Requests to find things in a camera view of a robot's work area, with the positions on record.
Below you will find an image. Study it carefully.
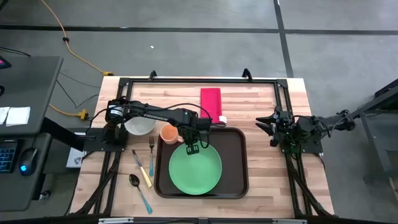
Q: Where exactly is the red cloth napkin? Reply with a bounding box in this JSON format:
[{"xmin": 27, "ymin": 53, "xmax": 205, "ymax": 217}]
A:
[{"xmin": 200, "ymin": 87, "xmax": 228, "ymax": 124}]

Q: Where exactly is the black desk support bar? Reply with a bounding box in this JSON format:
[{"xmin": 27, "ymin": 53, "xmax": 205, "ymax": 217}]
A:
[{"xmin": 40, "ymin": 116, "xmax": 98, "ymax": 151}]

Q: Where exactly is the brown plastic tray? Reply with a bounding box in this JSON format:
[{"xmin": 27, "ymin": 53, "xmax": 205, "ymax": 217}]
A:
[{"xmin": 154, "ymin": 126, "xmax": 249, "ymax": 200}]

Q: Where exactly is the green round plate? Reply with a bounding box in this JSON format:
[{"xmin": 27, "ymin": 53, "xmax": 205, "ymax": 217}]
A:
[{"xmin": 168, "ymin": 141, "xmax": 223, "ymax": 196}]

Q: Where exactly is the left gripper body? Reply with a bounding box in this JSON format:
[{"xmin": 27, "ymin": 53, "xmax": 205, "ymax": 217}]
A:
[{"xmin": 179, "ymin": 115, "xmax": 213, "ymax": 142}]

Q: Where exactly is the black metal stand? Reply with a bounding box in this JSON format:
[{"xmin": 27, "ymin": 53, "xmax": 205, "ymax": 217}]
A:
[{"xmin": 343, "ymin": 77, "xmax": 398, "ymax": 182}]

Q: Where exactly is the black aluminium table frame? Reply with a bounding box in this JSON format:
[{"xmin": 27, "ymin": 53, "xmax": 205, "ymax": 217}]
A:
[{"xmin": 68, "ymin": 75, "xmax": 336, "ymax": 218}]

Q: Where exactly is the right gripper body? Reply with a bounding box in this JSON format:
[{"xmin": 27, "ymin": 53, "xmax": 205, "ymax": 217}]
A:
[{"xmin": 270, "ymin": 107, "xmax": 295, "ymax": 147}]

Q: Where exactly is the spoon with teal handle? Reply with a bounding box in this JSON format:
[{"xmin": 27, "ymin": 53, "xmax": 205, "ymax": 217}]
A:
[{"xmin": 128, "ymin": 174, "xmax": 154, "ymax": 215}]

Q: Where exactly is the black computer mouse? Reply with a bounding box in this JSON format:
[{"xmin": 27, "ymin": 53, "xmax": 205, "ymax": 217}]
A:
[{"xmin": 18, "ymin": 147, "xmax": 40, "ymax": 177}]

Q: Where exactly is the white printed box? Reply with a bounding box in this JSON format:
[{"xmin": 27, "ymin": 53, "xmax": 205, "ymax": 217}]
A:
[{"xmin": 65, "ymin": 147, "xmax": 86, "ymax": 169}]

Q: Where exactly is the grey desk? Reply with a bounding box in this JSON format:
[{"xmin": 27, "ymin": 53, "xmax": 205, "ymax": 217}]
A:
[{"xmin": 0, "ymin": 55, "xmax": 65, "ymax": 213}]

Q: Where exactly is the yellow extension cable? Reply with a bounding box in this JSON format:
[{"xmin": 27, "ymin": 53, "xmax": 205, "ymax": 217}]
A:
[
  {"xmin": 49, "ymin": 104, "xmax": 90, "ymax": 121},
  {"xmin": 40, "ymin": 0, "xmax": 114, "ymax": 77}
]

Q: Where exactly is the knife with yellow handle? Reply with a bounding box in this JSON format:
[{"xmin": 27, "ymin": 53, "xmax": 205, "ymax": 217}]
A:
[{"xmin": 132, "ymin": 149, "xmax": 153, "ymax": 189}]

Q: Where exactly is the pink lit device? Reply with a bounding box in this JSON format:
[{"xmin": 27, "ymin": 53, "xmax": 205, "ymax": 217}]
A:
[{"xmin": 0, "ymin": 55, "xmax": 12, "ymax": 70}]

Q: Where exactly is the white paper sheet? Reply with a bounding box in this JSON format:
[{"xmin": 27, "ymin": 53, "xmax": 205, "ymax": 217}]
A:
[
  {"xmin": 5, "ymin": 106, "xmax": 32, "ymax": 127},
  {"xmin": 0, "ymin": 106, "xmax": 11, "ymax": 125}
]

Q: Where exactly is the peach orange mug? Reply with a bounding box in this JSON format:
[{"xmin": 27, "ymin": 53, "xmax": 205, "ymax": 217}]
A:
[{"xmin": 159, "ymin": 123, "xmax": 185, "ymax": 146}]

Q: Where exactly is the black floor cable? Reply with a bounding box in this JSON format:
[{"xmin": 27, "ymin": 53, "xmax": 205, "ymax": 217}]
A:
[
  {"xmin": 0, "ymin": 45, "xmax": 32, "ymax": 57},
  {"xmin": 58, "ymin": 71, "xmax": 101, "ymax": 90}
]

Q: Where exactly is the fork with teal handle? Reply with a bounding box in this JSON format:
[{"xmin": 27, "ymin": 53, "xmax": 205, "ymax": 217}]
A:
[{"xmin": 148, "ymin": 136, "xmax": 155, "ymax": 177}]

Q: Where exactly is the white round bowl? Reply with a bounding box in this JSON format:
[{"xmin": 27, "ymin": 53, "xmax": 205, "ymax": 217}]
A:
[{"xmin": 123, "ymin": 115, "xmax": 157, "ymax": 136}]

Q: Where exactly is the black backlit keyboard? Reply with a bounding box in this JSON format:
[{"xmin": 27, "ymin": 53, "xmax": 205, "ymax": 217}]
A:
[{"xmin": 0, "ymin": 140, "xmax": 18, "ymax": 174}]

